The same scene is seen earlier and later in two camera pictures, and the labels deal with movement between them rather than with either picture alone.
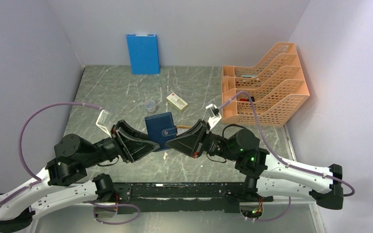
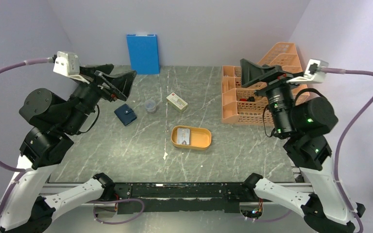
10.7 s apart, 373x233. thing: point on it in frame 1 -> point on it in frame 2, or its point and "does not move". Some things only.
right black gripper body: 208,142 -> 276,81
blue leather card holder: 160,128 -> 125,114
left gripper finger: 122,124 -> 89,70
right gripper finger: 188,142 -> 251,74
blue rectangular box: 144,52 does not move
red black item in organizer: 252,99 does not move
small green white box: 177,103 does not move
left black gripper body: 118,148 -> 105,91
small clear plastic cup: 150,106 does not move
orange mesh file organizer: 276,86 does not move
